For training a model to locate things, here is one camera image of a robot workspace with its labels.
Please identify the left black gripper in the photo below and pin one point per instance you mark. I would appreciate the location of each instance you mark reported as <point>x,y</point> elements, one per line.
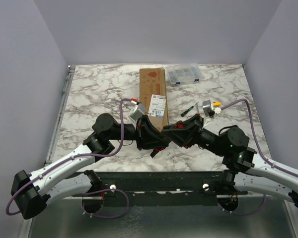
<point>148,137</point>

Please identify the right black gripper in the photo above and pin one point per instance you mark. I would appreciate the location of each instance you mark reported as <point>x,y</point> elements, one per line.
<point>195,132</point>

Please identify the brown cardboard express box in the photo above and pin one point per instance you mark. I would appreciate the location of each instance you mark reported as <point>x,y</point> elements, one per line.
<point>153,95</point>

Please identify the red utility knife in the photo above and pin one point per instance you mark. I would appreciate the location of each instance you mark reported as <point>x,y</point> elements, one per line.
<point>156,151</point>

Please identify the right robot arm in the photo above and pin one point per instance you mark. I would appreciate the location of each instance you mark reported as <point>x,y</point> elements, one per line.
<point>246,170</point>

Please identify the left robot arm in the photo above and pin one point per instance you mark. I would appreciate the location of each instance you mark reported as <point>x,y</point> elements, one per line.
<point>32,192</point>

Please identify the green black screwdriver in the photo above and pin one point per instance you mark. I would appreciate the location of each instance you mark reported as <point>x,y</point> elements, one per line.
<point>195,106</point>

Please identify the clear plastic screw organizer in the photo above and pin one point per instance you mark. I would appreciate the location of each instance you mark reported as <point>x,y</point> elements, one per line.
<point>183,74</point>

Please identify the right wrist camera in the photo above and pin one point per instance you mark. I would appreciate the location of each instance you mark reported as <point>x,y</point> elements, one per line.
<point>210,112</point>

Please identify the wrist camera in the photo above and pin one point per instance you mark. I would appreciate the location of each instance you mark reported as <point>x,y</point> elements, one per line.
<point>137,111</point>
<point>210,112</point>

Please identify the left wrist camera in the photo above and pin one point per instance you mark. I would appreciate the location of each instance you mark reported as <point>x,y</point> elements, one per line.
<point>137,111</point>

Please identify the yellow handled screwdriver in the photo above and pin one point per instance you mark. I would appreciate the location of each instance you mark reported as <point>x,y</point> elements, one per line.
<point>216,104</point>

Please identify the black mounting rail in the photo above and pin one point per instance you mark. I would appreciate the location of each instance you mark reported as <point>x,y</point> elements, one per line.
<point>162,188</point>

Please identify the aluminium frame rail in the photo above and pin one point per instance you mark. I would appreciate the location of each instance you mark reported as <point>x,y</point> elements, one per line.
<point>81,184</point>

